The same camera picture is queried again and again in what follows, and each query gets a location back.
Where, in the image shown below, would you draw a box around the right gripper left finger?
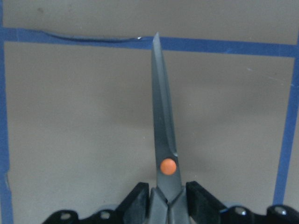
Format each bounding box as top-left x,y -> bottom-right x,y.
48,182 -> 149,224

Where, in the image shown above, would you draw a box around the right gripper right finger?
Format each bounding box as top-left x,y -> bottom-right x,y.
186,181 -> 299,224

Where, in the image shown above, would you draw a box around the orange handled scissors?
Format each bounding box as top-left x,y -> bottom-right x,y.
148,33 -> 191,224

